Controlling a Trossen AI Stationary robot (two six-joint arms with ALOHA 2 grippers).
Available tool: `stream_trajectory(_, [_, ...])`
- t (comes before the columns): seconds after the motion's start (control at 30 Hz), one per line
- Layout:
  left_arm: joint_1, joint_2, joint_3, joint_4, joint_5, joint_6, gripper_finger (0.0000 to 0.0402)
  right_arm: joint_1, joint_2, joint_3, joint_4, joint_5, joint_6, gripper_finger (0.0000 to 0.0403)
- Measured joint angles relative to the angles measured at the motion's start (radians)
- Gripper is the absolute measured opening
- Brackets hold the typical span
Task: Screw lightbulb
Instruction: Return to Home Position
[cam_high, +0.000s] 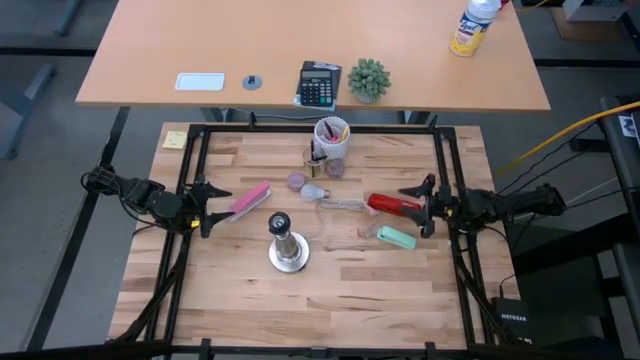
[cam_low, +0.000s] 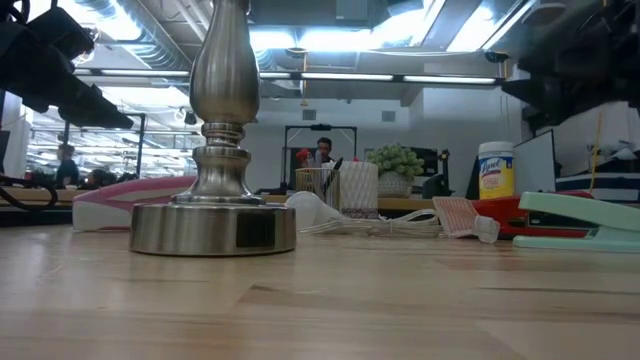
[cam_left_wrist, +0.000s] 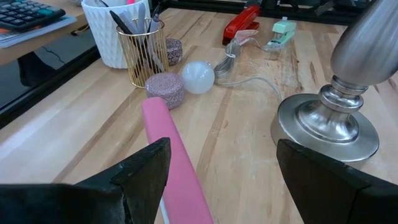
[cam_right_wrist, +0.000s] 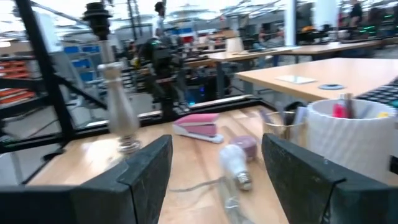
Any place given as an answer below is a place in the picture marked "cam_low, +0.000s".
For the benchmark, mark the silver metal table lamp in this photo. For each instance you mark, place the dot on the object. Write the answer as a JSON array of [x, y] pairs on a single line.
[[215, 225]]

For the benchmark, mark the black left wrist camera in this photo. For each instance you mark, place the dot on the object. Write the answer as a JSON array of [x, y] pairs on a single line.
[[60, 30]]

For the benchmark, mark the person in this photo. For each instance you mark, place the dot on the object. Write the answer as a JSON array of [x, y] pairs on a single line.
[[66, 167], [98, 177], [325, 150]]

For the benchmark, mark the potted green succulent plant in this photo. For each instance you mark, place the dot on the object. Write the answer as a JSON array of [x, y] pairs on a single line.
[[397, 160]]

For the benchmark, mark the whiteboard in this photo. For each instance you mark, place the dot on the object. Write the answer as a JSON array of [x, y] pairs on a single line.
[[535, 165]]

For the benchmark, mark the purple glitter tape roll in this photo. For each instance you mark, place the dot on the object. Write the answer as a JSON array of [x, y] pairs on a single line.
[[360, 213]]

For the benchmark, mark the white lightbulb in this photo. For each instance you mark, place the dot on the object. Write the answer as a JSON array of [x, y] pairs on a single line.
[[310, 210]]

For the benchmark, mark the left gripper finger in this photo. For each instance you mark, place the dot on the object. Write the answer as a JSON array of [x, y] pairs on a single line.
[[95, 110]]

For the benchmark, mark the mint green stapler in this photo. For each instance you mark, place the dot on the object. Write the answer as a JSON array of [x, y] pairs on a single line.
[[575, 217]]

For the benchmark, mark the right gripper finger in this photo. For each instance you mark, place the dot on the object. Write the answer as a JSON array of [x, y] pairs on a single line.
[[535, 92]]

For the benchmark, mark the black pen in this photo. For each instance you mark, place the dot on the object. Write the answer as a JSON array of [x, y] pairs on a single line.
[[332, 175]]

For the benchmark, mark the navy white striped bin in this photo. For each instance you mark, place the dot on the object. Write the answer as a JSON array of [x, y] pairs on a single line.
[[600, 185]]

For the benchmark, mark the red stapler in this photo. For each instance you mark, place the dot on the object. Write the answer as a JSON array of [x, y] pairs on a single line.
[[500, 210]]

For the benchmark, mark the Lysol wipes canister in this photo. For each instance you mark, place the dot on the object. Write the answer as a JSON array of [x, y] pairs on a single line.
[[496, 172]]

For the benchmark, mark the pink white stapler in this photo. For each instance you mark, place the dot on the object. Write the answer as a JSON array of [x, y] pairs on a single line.
[[110, 205]]

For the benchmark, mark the white ribbed pen cup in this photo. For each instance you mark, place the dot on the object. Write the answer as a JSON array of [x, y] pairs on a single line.
[[360, 185]]

